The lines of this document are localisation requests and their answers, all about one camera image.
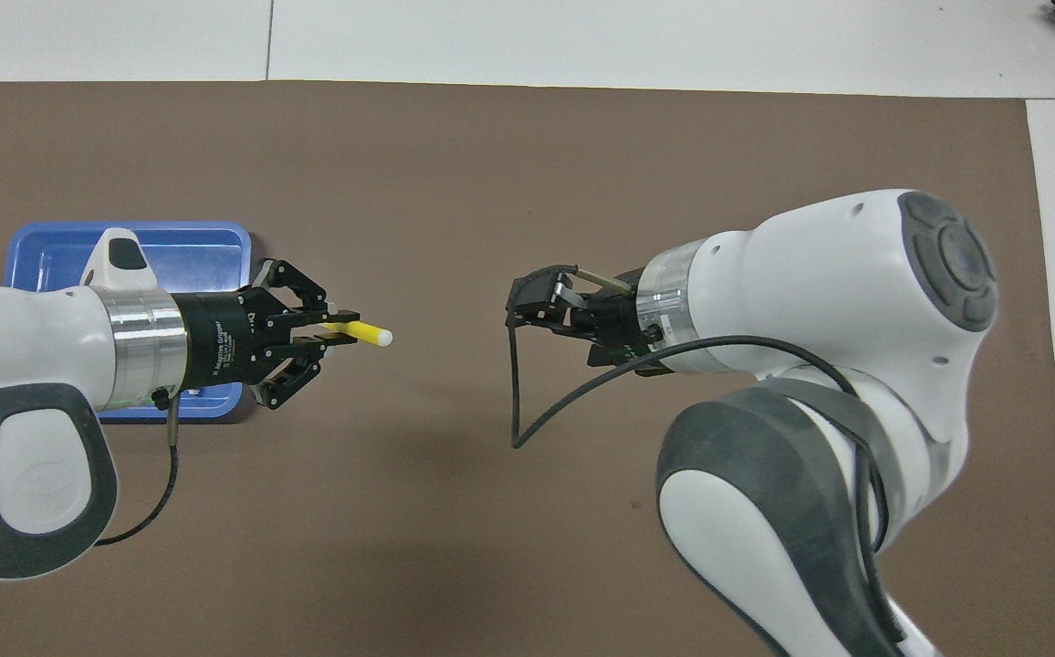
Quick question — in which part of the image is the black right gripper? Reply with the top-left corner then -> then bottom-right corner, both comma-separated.
505,269 -> 656,373

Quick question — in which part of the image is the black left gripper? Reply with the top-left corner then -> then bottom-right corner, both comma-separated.
183,260 -> 360,409

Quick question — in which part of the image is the yellow marker pen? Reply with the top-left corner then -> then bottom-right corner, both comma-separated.
322,318 -> 394,348

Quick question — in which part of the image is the blue plastic tray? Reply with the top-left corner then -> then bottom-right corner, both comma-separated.
5,221 -> 252,423

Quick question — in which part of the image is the brown table mat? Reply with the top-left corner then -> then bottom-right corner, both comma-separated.
0,80 -> 1055,657

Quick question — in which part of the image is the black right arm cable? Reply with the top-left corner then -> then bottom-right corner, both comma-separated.
506,265 -> 889,558

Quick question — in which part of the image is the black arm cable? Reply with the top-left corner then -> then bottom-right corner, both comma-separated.
94,388 -> 183,548
506,265 -> 889,558

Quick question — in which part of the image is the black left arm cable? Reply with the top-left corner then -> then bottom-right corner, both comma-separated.
94,388 -> 183,548

